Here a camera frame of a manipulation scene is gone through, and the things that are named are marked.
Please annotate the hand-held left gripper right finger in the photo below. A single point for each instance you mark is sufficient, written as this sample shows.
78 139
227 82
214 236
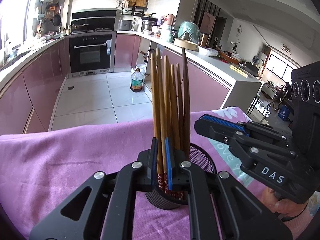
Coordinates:
168 170

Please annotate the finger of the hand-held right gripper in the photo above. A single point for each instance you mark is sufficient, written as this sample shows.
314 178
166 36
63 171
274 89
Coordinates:
225 122
217 132

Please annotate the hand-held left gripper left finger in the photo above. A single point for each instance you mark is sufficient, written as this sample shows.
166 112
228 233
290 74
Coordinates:
154 170

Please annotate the light brown chopstick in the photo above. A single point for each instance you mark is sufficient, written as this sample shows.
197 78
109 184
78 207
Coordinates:
160 155

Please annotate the black mesh pen holder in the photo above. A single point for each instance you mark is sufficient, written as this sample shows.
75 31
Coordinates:
202 157

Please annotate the dark brown chopstick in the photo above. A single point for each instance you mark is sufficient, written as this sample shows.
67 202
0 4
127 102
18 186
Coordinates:
186 100

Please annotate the bunch of wooden chopsticks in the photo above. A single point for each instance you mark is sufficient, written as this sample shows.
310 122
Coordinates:
175 105

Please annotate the person's right hand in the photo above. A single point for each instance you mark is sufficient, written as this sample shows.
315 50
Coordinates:
282 208

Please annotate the pink base cabinet run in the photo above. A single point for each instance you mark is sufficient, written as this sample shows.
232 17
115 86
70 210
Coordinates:
42 80
207 85

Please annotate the blue shopping bag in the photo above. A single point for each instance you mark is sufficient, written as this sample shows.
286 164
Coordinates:
284 113

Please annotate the flat yellow box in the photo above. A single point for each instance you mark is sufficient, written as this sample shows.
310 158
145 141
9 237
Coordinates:
240 70

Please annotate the white plastic bag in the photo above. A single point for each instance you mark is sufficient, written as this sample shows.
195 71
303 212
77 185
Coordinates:
208 51

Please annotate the living room window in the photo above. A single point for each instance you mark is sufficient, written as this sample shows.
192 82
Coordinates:
280 67

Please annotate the pink floral tablecloth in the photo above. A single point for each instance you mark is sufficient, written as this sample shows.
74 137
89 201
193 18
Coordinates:
75 160

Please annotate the round bamboo steamer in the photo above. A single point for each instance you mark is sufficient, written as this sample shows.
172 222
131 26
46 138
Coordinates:
185 45

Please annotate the cooking oil bottle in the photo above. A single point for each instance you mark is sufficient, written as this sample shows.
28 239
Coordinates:
136 82

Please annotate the teal plastic-covered appliance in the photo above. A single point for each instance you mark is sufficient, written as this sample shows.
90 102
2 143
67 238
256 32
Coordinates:
190 28

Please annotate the white plastic bottle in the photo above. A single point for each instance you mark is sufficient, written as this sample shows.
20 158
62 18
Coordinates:
166 32

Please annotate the striped dark curtain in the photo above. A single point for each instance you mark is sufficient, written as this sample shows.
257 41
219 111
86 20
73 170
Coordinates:
202 10

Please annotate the pink kettle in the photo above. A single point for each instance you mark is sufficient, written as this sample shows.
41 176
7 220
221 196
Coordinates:
170 20

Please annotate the stainless steel pot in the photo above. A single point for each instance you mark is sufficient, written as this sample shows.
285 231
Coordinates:
147 25

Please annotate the black built-in oven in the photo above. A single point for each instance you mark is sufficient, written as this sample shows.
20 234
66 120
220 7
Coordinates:
90 55

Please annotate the wooden cutting board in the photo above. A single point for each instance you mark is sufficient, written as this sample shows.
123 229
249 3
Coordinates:
141 1

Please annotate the gas hob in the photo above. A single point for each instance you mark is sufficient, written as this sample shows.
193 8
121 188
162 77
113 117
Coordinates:
100 30

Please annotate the black range hood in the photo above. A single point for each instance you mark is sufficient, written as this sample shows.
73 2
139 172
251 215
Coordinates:
95 17

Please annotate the hanging frying pan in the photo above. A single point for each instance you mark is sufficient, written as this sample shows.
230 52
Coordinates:
56 20

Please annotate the kitchen window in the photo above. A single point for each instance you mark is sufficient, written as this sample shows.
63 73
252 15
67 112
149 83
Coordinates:
12 17

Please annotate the black wall rack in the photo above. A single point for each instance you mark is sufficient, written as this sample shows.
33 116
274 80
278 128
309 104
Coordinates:
132 11

